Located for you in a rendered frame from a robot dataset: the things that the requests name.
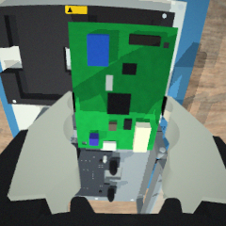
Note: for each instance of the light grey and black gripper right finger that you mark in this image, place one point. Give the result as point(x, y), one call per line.
point(195, 171)

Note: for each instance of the green circuit board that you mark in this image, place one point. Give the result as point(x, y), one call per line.
point(120, 74)

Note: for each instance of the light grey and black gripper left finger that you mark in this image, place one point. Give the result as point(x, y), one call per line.
point(39, 172)

